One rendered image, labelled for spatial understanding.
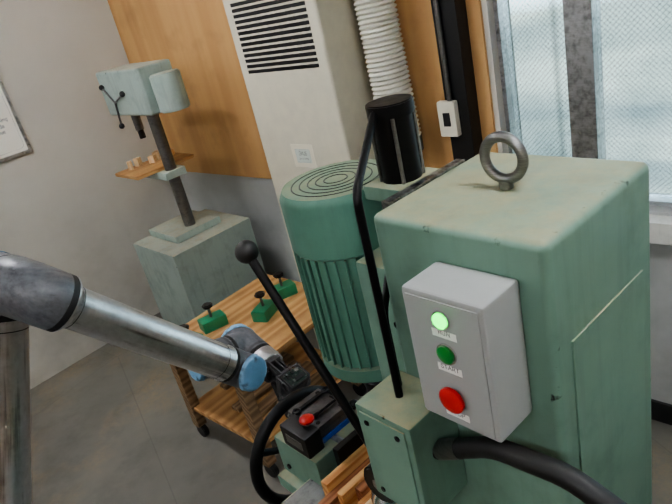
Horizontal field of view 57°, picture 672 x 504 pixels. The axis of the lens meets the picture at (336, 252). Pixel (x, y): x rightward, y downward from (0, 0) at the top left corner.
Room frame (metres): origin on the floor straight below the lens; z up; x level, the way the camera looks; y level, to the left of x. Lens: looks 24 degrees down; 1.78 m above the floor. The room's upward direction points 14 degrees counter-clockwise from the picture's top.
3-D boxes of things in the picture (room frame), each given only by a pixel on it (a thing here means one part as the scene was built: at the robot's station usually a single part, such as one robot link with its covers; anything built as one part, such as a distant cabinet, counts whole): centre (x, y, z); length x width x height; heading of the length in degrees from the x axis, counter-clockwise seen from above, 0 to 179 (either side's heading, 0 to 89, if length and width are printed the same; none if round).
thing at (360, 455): (0.90, 0.04, 0.93); 0.20 x 0.02 x 0.07; 127
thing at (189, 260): (3.10, 0.71, 0.79); 0.62 x 0.48 x 1.58; 39
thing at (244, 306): (2.32, 0.42, 0.32); 0.66 x 0.57 x 0.64; 132
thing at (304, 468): (1.00, 0.12, 0.91); 0.15 x 0.14 x 0.09; 127
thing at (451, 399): (0.50, -0.08, 1.36); 0.03 x 0.01 x 0.03; 37
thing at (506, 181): (0.63, -0.20, 1.55); 0.06 x 0.02 x 0.07; 37
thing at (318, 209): (0.86, -0.02, 1.35); 0.18 x 0.18 x 0.31
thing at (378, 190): (0.75, -0.11, 1.53); 0.08 x 0.08 x 0.17; 37
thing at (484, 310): (0.52, -0.11, 1.40); 0.10 x 0.06 x 0.16; 37
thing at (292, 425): (0.99, 0.12, 0.99); 0.13 x 0.11 x 0.06; 127
